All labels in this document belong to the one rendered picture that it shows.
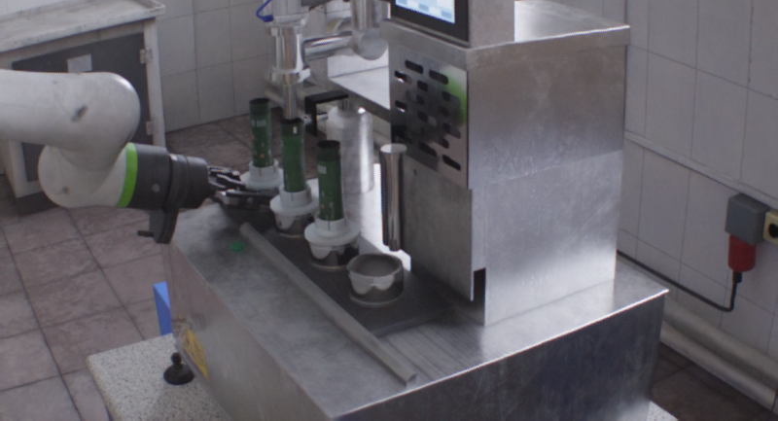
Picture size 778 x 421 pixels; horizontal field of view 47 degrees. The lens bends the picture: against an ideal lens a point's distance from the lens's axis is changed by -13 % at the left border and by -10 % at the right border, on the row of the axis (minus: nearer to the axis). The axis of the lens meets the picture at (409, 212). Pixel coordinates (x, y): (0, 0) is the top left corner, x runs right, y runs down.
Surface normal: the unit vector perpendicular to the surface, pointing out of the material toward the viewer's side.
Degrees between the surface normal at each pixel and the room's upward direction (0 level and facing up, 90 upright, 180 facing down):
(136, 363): 0
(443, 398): 90
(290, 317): 0
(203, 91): 90
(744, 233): 90
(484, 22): 90
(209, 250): 0
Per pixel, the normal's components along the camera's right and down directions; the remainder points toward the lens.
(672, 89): -0.85, 0.23
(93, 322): -0.02, -0.91
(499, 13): 0.52, 0.34
